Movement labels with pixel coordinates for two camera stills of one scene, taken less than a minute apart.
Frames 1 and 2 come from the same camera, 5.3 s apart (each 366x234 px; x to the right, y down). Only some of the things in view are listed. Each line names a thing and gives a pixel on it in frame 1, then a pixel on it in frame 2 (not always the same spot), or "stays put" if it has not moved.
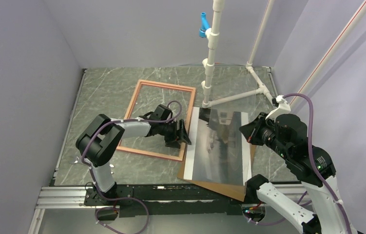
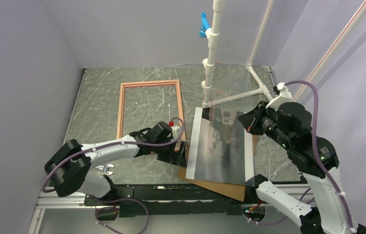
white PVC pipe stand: [209, 64] stays put
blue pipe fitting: [204, 25] stays put
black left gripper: [173, 141] to [179, 158]
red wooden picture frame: [138, 91] to [159, 83]
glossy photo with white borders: [218, 152] stays put
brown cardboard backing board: [236, 191] stays put
